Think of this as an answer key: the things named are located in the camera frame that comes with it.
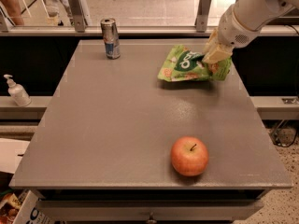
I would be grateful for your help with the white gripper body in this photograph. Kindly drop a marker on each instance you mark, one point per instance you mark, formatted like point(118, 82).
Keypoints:
point(234, 30)

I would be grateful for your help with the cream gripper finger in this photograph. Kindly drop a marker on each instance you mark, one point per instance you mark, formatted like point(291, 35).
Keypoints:
point(223, 53)
point(211, 46)

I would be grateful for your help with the green rice chip bag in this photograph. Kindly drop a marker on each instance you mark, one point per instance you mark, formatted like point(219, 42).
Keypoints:
point(182, 64)

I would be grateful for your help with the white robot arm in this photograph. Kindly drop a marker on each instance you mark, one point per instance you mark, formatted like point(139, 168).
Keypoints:
point(241, 23)

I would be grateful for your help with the silver blue redbull can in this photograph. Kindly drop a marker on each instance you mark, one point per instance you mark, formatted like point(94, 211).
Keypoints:
point(111, 38)

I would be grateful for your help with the red apple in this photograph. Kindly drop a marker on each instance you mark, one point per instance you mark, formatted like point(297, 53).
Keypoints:
point(189, 156)

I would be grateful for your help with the grey cabinet drawer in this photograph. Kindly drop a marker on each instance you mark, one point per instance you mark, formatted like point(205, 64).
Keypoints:
point(141, 211)

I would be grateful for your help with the white pump dispenser bottle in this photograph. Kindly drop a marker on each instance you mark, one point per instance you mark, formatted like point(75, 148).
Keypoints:
point(17, 92)

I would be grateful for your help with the cardboard box with print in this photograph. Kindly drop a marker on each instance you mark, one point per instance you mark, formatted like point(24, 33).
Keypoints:
point(21, 209)

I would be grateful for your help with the left metal railing bracket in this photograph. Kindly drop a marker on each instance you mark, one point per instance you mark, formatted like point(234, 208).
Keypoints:
point(77, 15)

